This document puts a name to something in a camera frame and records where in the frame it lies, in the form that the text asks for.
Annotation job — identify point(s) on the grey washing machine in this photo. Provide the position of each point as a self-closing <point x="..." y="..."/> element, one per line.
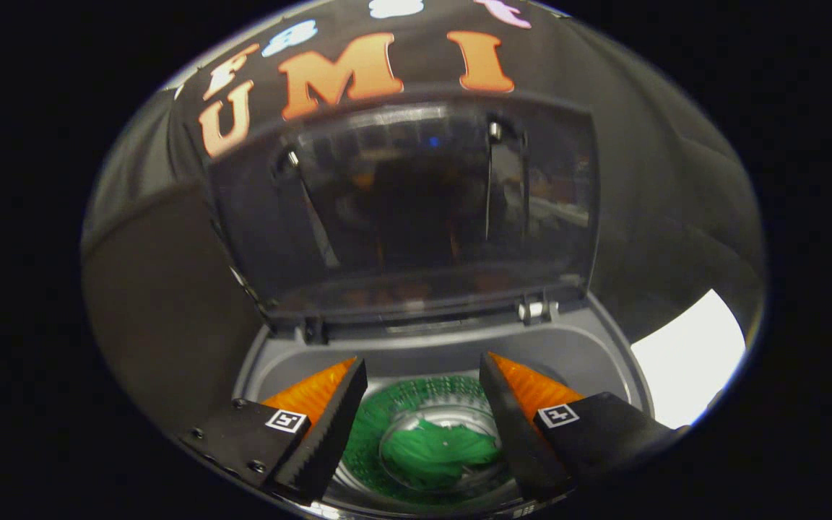
<point x="430" y="354"/>

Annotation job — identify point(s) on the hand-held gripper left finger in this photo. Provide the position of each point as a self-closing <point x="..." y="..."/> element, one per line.
<point x="333" y="426"/>

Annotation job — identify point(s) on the green polo shirt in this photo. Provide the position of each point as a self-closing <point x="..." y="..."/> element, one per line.
<point x="438" y="451"/>

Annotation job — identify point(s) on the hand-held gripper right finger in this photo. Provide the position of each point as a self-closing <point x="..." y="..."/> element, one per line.
<point x="513" y="426"/>

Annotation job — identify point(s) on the white board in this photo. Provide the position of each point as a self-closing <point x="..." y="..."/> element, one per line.
<point x="690" y="354"/>

